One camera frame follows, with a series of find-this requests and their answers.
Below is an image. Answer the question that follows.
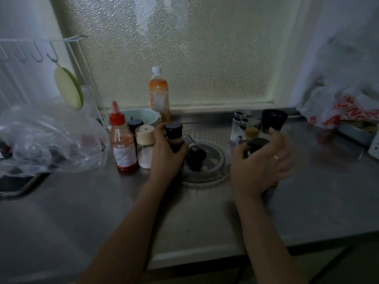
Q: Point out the pale green bowl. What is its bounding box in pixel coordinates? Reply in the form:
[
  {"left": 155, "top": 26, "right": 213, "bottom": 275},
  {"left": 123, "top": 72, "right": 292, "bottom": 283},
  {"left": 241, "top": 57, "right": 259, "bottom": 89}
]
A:
[{"left": 108, "top": 108, "right": 162, "bottom": 131}]

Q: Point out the white wire rack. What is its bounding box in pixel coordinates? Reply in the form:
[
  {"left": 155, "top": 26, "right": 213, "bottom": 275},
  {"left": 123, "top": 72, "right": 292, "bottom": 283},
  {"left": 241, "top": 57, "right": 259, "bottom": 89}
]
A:
[{"left": 0, "top": 35, "right": 108, "bottom": 119}]

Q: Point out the clear jar beige lid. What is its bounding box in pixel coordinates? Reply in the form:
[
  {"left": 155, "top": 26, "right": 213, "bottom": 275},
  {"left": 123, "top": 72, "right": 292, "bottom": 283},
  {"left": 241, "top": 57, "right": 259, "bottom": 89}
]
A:
[{"left": 135, "top": 125, "right": 155, "bottom": 169}]

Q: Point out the frosted glass window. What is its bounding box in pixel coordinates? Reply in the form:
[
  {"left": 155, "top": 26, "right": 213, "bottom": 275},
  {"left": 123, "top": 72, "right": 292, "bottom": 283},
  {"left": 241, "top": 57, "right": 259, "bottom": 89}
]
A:
[{"left": 49, "top": 0, "right": 323, "bottom": 114}]

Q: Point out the wide black-capped bottle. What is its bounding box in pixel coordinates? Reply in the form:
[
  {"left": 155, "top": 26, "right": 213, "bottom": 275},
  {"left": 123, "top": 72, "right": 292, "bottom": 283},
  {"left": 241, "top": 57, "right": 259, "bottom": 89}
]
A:
[{"left": 261, "top": 109, "right": 288, "bottom": 135}]

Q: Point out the dark brown glass bottle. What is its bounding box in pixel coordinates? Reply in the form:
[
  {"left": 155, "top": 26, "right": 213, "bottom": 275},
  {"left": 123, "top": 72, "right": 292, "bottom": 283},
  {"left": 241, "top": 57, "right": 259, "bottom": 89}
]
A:
[{"left": 183, "top": 135, "right": 207, "bottom": 171}]

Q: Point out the white box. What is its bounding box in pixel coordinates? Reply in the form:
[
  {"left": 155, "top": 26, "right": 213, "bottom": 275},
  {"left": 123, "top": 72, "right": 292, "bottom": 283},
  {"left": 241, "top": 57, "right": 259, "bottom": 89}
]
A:
[{"left": 368, "top": 131, "right": 379, "bottom": 161}]

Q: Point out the dark flat tray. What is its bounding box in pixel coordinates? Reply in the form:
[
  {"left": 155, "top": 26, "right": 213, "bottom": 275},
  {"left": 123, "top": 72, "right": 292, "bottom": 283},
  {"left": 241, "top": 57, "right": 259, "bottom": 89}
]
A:
[{"left": 0, "top": 171, "right": 51, "bottom": 200}]

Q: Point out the short black-capped spice jar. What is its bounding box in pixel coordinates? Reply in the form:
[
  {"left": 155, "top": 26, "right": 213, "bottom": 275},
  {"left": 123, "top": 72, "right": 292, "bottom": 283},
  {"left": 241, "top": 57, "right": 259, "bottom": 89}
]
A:
[{"left": 243, "top": 138, "right": 270, "bottom": 158}]

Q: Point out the person's right hand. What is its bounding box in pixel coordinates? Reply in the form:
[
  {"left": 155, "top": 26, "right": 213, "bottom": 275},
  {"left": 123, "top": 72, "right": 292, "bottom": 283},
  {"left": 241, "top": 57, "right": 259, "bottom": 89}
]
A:
[{"left": 230, "top": 128, "right": 295, "bottom": 202}]

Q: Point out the white plastic bag red print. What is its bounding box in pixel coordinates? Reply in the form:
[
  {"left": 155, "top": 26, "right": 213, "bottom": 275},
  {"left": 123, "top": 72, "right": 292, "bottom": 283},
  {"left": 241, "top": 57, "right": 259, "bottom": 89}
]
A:
[{"left": 296, "top": 35, "right": 379, "bottom": 131}]

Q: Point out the clear round turntable tray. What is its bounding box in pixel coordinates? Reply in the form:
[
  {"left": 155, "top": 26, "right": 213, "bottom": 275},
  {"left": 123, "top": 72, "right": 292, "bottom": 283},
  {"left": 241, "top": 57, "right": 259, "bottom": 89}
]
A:
[{"left": 180, "top": 141, "right": 232, "bottom": 187}]

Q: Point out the red-capped sauce bottle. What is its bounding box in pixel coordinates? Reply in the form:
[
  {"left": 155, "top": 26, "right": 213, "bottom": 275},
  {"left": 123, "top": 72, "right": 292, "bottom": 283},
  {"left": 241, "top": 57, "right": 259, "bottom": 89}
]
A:
[{"left": 109, "top": 101, "right": 138, "bottom": 173}]

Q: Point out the dark black-capped seasoning bottle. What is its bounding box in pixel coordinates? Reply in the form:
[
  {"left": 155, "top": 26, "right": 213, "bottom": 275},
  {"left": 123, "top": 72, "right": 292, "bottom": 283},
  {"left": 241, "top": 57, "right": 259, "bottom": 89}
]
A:
[{"left": 165, "top": 121, "right": 184, "bottom": 154}]

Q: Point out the small black-capped bottle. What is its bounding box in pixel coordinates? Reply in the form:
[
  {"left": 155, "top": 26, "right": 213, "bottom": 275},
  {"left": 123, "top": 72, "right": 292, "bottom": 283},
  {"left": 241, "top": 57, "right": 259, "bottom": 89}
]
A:
[{"left": 128, "top": 119, "right": 144, "bottom": 145}]

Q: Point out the clear plastic bag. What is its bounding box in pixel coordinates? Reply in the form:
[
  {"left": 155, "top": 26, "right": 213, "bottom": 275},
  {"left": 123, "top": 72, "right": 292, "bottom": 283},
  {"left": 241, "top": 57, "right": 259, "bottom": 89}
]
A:
[{"left": 0, "top": 103, "right": 111, "bottom": 178}]

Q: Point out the yellow spice jar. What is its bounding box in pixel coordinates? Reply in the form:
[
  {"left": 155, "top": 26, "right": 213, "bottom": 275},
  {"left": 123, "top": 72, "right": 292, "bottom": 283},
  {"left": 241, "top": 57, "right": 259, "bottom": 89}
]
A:
[{"left": 245, "top": 126, "right": 261, "bottom": 143}]

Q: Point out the person's left hand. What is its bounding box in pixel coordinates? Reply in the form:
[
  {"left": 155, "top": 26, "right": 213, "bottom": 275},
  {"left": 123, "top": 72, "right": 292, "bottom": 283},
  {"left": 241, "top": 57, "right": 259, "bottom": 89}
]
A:
[{"left": 149, "top": 122, "right": 189, "bottom": 187}]

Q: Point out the person's right forearm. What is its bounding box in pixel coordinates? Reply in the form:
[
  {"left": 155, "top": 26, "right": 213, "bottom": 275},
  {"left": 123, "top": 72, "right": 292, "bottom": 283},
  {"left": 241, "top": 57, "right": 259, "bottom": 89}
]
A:
[{"left": 235, "top": 193, "right": 309, "bottom": 284}]

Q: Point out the person's left forearm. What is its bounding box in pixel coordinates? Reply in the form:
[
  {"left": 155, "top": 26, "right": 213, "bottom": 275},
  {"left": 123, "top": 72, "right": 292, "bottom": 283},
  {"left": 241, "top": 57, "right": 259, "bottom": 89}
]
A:
[{"left": 76, "top": 179, "right": 179, "bottom": 284}]

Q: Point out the glass shaker silver lid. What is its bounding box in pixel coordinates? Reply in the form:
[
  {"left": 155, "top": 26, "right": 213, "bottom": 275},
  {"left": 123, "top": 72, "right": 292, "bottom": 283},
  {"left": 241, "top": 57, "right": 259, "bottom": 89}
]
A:
[
  {"left": 230, "top": 110, "right": 252, "bottom": 143},
  {"left": 239, "top": 117, "right": 262, "bottom": 139}
]

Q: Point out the orange drink bottle white cap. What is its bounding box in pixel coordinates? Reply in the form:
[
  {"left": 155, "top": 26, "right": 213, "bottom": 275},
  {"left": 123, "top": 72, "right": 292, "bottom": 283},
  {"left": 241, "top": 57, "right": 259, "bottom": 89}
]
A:
[{"left": 149, "top": 66, "right": 172, "bottom": 123}]

